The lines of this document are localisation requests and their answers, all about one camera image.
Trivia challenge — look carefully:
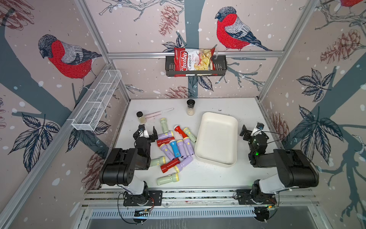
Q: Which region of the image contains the purple flashlight horizontal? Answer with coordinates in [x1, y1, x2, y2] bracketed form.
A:
[158, 131, 174, 140]

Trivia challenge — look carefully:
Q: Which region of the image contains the blue flashlight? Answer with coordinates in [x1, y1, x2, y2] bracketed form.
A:
[169, 140, 181, 158]

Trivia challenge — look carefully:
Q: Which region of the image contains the red flashlight white cap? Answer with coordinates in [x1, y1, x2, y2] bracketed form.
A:
[174, 125, 188, 138]

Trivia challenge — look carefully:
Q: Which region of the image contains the purple flashlight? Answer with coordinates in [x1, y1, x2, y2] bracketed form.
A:
[177, 140, 187, 159]
[184, 137, 194, 156]
[174, 156, 193, 173]
[160, 144, 175, 160]

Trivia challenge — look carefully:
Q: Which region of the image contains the green flashlight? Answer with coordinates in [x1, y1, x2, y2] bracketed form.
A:
[183, 127, 197, 143]
[157, 173, 180, 186]
[160, 118, 169, 133]
[150, 156, 166, 167]

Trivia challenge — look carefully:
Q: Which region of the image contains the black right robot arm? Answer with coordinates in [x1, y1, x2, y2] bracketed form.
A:
[239, 123, 319, 197]

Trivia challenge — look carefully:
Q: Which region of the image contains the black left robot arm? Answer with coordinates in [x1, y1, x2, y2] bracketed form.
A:
[99, 124, 158, 197]

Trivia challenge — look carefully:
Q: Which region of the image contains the cream plastic storage tray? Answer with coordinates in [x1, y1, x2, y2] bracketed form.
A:
[194, 112, 238, 168]

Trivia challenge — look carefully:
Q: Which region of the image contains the small jar with black lid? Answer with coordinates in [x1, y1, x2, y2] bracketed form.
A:
[136, 111, 146, 124]

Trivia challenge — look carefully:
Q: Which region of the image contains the dark red flashlight horizontal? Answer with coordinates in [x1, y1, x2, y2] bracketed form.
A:
[157, 137, 175, 147]

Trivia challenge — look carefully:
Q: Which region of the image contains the red flashlight lower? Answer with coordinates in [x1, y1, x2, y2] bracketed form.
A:
[160, 158, 180, 173]

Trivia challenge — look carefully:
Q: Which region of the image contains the green flashlight front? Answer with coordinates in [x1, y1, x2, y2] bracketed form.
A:
[157, 173, 180, 186]

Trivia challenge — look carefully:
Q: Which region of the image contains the glass grinder with black cap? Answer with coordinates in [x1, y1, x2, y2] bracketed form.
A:
[186, 99, 195, 116]

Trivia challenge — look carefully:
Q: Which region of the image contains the red cassava chips bag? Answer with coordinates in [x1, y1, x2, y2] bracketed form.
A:
[174, 48, 216, 72]

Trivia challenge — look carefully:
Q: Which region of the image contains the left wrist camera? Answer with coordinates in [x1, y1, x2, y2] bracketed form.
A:
[140, 129, 149, 138]

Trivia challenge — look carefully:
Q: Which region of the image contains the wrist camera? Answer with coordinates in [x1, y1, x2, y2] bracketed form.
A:
[140, 129, 149, 138]
[251, 122, 265, 136]

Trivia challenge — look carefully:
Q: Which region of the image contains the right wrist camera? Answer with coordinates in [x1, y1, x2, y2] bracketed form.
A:
[251, 122, 265, 136]

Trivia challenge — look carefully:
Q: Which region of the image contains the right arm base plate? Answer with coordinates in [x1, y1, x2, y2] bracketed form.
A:
[234, 189, 277, 206]

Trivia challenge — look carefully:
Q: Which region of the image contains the white wire mesh basket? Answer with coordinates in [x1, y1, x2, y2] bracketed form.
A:
[72, 70, 122, 131]

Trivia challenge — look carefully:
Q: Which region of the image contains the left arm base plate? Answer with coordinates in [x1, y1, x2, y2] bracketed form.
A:
[123, 190, 163, 207]

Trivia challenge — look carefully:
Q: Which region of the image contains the black wall basket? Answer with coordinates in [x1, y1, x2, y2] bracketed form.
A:
[165, 55, 227, 77]

